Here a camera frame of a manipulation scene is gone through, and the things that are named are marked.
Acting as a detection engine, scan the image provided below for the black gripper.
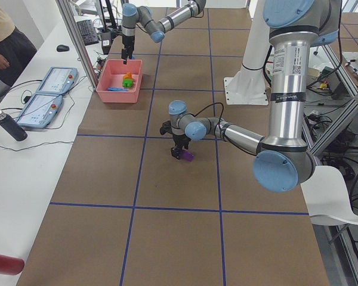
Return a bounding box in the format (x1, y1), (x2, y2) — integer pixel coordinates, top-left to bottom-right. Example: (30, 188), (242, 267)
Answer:
(121, 34), (135, 64)
(171, 134), (189, 160)

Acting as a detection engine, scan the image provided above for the purple block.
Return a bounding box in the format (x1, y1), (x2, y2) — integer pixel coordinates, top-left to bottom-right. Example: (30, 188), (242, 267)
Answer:
(180, 150), (194, 161)

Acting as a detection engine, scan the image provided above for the orange block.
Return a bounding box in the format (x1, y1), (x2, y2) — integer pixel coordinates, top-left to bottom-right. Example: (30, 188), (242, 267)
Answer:
(123, 72), (133, 80)

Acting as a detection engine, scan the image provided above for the green block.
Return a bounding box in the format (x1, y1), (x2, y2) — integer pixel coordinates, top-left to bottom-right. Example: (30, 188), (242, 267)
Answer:
(122, 79), (134, 89)

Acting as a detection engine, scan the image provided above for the long blue block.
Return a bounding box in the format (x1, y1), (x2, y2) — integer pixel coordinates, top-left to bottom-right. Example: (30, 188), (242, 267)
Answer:
(107, 87), (131, 92)

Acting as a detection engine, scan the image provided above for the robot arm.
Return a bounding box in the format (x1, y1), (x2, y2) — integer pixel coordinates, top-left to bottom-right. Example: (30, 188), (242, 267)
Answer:
(160, 1), (341, 192)
(121, 1), (206, 64)

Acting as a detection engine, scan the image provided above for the pink plastic box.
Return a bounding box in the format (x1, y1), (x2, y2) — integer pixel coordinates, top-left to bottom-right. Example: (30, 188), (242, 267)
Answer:
(96, 60), (143, 103)

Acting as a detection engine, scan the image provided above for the black keyboard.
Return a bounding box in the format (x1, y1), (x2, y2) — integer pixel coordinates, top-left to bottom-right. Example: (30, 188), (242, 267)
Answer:
(76, 20), (98, 46)

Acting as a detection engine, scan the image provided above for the black computer mouse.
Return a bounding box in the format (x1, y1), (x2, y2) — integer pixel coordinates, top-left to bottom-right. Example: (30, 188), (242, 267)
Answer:
(56, 44), (70, 52)

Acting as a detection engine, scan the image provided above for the upper teach pendant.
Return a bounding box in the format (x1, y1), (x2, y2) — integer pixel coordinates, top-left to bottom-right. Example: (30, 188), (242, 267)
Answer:
(36, 67), (78, 95)

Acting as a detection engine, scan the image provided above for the teach pendant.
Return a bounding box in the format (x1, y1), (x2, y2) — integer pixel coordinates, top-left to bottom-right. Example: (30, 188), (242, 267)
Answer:
(17, 94), (63, 129)
(36, 67), (78, 95)

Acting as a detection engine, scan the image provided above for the lower teach pendant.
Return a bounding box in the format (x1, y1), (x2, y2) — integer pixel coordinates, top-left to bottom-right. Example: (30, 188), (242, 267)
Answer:
(17, 94), (63, 129)

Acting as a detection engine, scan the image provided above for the black water bottle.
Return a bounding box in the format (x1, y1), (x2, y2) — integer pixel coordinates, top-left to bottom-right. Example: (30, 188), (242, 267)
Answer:
(0, 110), (27, 141)

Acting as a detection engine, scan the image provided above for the white chair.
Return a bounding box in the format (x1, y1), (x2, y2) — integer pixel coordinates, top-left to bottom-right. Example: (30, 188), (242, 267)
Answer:
(301, 166), (358, 226)

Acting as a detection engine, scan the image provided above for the red bottle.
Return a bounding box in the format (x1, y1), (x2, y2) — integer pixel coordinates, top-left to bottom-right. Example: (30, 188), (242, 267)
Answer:
(0, 254), (24, 275)

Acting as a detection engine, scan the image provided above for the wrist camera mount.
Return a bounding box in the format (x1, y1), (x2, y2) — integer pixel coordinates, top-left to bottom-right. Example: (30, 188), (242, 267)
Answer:
(159, 120), (173, 135)

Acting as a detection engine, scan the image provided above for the aluminium frame post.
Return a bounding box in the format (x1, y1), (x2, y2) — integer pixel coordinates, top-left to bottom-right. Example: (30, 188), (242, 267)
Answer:
(55, 0), (98, 90)

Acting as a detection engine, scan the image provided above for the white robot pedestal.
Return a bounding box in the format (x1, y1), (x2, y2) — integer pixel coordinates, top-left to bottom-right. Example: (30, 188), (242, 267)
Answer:
(224, 0), (270, 105)

